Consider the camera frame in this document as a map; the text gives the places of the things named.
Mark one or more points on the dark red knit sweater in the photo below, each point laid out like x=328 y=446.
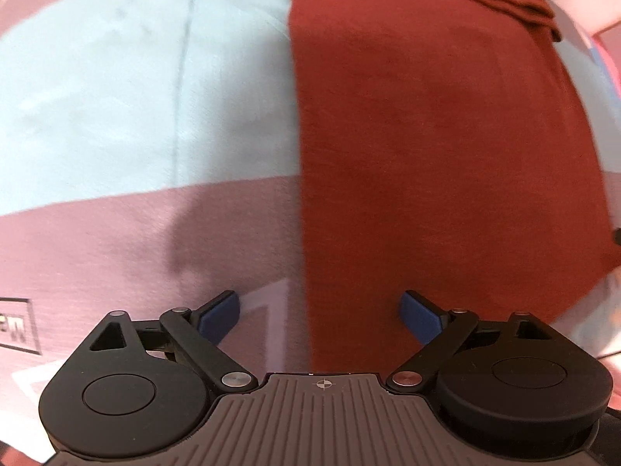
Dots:
x=444 y=149

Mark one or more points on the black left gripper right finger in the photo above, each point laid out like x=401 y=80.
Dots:
x=517 y=389

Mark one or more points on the teal and grey bedsheet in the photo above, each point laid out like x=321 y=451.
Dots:
x=150 y=159

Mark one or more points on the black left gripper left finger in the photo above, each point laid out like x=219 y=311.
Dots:
x=133 y=388

